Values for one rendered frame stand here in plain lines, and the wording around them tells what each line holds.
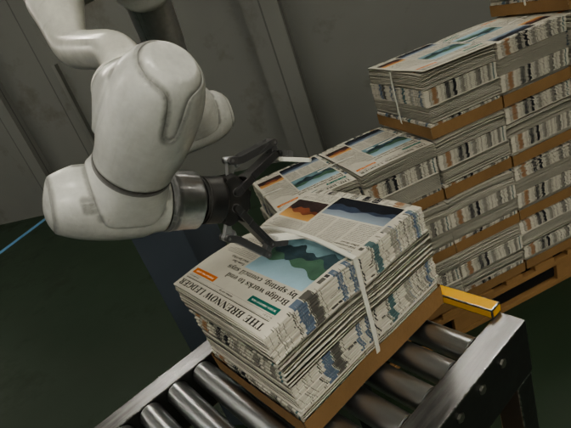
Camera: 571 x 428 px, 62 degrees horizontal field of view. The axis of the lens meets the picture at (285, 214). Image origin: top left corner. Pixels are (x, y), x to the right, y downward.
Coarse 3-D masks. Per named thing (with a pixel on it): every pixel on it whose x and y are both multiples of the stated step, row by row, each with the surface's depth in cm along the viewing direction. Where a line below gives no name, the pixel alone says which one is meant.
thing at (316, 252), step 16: (256, 240) 92; (288, 240) 88; (304, 240) 86; (304, 256) 80; (320, 256) 78; (336, 256) 77; (352, 272) 75; (368, 272) 77; (352, 288) 76; (368, 288) 79; (352, 304) 76; (368, 320) 80; (368, 336) 81; (384, 336) 83; (368, 352) 81
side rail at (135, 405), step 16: (192, 352) 106; (208, 352) 104; (176, 368) 103; (192, 368) 101; (160, 384) 100; (192, 384) 102; (144, 400) 97; (160, 400) 98; (208, 400) 105; (112, 416) 96; (128, 416) 94; (176, 416) 100
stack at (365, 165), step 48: (384, 144) 173; (432, 144) 160; (480, 144) 167; (528, 144) 173; (288, 192) 163; (384, 192) 161; (432, 192) 167; (480, 192) 173; (528, 192) 179; (432, 240) 173; (528, 240) 187
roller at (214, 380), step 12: (204, 372) 99; (216, 372) 98; (204, 384) 97; (216, 384) 95; (228, 384) 93; (216, 396) 94; (228, 396) 91; (240, 396) 89; (252, 396) 90; (228, 408) 90; (240, 408) 87; (252, 408) 86; (264, 408) 85; (240, 420) 87; (252, 420) 84; (264, 420) 82; (276, 420) 82
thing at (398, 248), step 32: (320, 192) 102; (288, 224) 94; (320, 224) 89; (352, 224) 85; (384, 224) 81; (416, 224) 84; (384, 256) 79; (416, 256) 85; (384, 288) 81; (416, 288) 87; (384, 320) 83
